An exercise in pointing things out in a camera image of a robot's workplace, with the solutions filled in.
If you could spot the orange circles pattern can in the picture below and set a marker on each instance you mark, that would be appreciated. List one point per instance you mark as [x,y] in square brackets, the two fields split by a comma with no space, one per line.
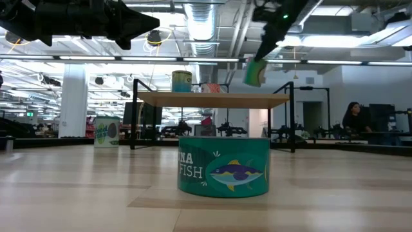
[210,88]

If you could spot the black ceiling device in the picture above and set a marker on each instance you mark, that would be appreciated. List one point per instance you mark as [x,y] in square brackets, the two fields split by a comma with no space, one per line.
[154,37]

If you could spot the person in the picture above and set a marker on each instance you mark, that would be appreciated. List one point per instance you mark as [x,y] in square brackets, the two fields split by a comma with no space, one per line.
[354,122]

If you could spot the white pillar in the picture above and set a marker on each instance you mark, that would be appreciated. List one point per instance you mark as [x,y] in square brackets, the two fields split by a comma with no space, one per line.
[73,103]

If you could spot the teal tuna fish can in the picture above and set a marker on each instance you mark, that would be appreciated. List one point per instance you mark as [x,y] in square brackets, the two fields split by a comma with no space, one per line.
[222,167]

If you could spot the black monitor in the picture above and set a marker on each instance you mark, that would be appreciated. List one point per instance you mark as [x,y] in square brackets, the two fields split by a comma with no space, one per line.
[148,114]

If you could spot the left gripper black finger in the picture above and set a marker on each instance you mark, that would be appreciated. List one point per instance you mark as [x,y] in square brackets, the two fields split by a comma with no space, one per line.
[135,29]
[133,14]

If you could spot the silver ventilation duct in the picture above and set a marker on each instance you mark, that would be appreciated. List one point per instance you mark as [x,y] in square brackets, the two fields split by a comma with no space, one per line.
[201,22]

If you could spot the black background rig frame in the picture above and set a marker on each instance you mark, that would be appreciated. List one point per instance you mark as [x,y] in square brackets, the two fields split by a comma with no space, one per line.
[328,106]

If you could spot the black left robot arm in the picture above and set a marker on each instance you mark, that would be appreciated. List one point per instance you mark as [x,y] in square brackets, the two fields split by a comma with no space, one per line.
[16,16]

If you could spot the tall cherries can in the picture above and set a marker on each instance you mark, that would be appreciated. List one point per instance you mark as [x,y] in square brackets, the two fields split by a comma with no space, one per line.
[181,82]

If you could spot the white green labelled can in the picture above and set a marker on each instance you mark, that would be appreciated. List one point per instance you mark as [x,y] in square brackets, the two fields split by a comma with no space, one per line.
[106,132]

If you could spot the wooden shelf black metal legs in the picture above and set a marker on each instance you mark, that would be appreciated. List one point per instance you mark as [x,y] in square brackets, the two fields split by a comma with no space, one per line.
[212,100]

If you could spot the green smiley face can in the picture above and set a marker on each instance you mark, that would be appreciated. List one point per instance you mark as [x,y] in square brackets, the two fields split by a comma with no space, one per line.
[254,74]

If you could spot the ceiling light strip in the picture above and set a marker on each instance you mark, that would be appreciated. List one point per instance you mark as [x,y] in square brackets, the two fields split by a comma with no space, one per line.
[145,58]

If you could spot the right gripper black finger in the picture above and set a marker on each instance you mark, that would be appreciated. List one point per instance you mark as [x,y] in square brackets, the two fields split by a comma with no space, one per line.
[268,42]

